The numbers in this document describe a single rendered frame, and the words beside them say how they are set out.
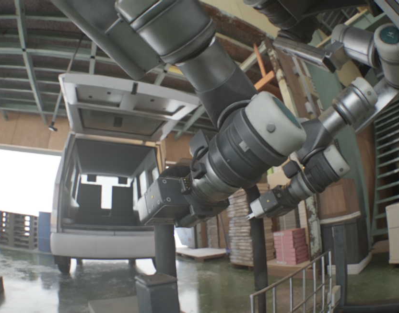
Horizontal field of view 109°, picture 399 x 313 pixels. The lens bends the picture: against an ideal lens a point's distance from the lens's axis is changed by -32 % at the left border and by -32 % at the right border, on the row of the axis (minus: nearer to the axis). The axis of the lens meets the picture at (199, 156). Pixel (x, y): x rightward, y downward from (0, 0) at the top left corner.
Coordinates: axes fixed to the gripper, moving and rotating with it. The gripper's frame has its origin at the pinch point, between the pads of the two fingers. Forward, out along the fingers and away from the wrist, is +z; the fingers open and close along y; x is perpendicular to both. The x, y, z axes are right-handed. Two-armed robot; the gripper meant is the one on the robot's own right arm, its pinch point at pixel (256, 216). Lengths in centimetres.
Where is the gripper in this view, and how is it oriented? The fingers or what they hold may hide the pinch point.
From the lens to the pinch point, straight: 64.3
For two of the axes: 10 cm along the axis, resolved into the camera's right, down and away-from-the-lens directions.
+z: -5.8, 5.9, 5.6
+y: -7.7, -1.6, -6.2
